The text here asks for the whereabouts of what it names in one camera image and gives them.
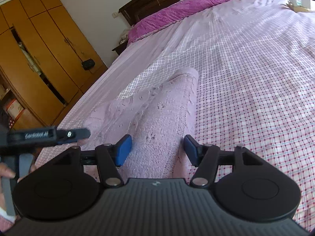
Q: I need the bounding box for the lilac knitted cardigan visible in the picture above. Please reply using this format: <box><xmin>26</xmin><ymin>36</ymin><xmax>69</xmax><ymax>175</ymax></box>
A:
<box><xmin>34</xmin><ymin>66</ymin><xmax>200</xmax><ymax>185</ymax></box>

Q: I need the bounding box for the person's left hand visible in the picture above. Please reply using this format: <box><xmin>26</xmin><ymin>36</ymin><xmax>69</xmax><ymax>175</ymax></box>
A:
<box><xmin>0</xmin><ymin>163</ymin><xmax>36</xmax><ymax>207</ymax></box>

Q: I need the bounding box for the yellow wooden wardrobe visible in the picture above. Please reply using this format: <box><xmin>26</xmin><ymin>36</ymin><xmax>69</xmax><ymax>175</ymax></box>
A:
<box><xmin>1</xmin><ymin>0</ymin><xmax>107</xmax><ymax>130</ymax></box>

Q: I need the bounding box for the small black hanging bag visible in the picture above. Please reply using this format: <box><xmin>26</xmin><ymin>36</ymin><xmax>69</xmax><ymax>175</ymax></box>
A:
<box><xmin>81</xmin><ymin>52</ymin><xmax>95</xmax><ymax>70</ymax></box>

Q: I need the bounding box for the dark wooden nightstand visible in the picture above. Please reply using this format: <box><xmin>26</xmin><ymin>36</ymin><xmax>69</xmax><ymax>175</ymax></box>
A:
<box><xmin>112</xmin><ymin>40</ymin><xmax>128</xmax><ymax>55</ymax></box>

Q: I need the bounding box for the pink checked bed sheet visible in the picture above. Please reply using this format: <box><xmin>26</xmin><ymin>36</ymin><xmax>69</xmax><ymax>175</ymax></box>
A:
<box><xmin>34</xmin><ymin>0</ymin><xmax>315</xmax><ymax>231</ymax></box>

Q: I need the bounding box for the crumpled cloth on nightstand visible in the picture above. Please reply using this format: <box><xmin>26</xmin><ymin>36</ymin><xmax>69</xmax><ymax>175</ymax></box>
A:
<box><xmin>119</xmin><ymin>28</ymin><xmax>131</xmax><ymax>44</ymax></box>

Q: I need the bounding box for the magenta crinkled pillow cover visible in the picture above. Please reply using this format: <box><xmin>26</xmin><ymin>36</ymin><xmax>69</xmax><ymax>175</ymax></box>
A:
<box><xmin>128</xmin><ymin>0</ymin><xmax>230</xmax><ymax>45</ymax></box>

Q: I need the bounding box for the beige power strip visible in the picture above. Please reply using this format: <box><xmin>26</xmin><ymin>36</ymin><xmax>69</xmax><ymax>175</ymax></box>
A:
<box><xmin>288</xmin><ymin>3</ymin><xmax>312</xmax><ymax>13</ymax></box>

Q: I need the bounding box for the white charger plug right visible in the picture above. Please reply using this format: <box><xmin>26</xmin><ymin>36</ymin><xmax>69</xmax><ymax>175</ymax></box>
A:
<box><xmin>301</xmin><ymin>0</ymin><xmax>311</xmax><ymax>9</ymax></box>

